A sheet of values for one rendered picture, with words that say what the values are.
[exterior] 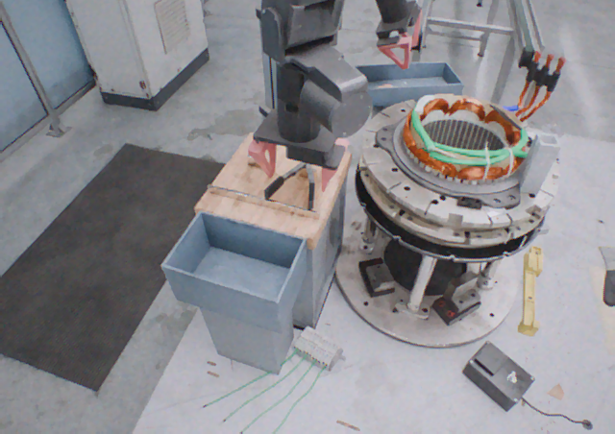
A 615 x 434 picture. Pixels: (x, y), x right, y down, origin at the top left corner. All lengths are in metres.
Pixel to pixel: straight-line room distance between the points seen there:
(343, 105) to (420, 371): 0.53
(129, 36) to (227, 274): 2.23
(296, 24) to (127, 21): 2.30
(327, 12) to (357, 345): 0.58
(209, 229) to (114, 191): 1.77
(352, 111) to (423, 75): 0.61
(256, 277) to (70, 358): 1.31
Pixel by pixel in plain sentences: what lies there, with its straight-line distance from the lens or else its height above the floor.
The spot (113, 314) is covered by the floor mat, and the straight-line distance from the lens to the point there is 1.90.
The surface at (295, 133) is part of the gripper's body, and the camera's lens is 0.53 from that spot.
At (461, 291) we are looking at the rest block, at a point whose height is 0.85.
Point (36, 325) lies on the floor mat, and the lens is 2.02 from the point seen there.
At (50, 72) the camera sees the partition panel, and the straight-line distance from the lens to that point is 2.99.
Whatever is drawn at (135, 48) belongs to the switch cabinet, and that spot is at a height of 0.45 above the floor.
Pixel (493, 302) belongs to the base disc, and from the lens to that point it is 0.90.
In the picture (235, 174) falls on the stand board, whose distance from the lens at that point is 0.68.
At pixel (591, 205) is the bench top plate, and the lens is 1.24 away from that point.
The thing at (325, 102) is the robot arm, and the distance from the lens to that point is 0.44.
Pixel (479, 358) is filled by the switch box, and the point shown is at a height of 0.84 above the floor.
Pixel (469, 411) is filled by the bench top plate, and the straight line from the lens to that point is 0.81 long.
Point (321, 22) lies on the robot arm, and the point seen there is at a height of 1.34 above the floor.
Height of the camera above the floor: 1.51
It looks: 45 degrees down
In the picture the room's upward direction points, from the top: straight up
